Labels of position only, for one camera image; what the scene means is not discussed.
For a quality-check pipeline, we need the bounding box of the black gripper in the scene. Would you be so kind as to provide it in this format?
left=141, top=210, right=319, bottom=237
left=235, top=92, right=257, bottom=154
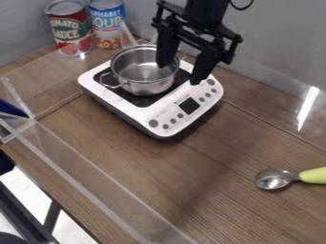
left=151, top=0, right=243, bottom=86

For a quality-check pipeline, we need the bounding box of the silver metal pot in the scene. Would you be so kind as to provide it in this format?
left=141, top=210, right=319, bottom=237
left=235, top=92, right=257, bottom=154
left=98, top=44, right=180, bottom=96

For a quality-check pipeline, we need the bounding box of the white and black stove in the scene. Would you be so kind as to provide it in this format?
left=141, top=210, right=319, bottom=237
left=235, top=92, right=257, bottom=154
left=77, top=61, right=224, bottom=139

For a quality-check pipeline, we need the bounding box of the alphabet soup can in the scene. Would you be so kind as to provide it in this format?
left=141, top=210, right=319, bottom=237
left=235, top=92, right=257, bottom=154
left=88, top=0, right=124, bottom=50

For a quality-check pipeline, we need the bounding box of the tomato sauce can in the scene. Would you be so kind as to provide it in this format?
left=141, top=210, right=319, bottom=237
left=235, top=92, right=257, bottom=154
left=44, top=0, right=92, bottom=57

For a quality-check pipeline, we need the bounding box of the blue cloth object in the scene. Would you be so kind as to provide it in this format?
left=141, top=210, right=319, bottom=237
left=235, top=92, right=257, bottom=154
left=0, top=98, right=30, bottom=176

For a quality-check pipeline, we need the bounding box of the clear acrylic barrier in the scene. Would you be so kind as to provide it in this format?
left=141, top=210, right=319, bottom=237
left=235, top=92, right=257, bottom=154
left=0, top=76, right=197, bottom=244

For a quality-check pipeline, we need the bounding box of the spoon with yellow handle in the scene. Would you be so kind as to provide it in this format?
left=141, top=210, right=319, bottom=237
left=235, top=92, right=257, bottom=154
left=253, top=167, right=326, bottom=191

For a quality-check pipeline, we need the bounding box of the black metal table frame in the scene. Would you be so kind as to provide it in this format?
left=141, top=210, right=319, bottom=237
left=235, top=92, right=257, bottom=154
left=0, top=182, right=61, bottom=244

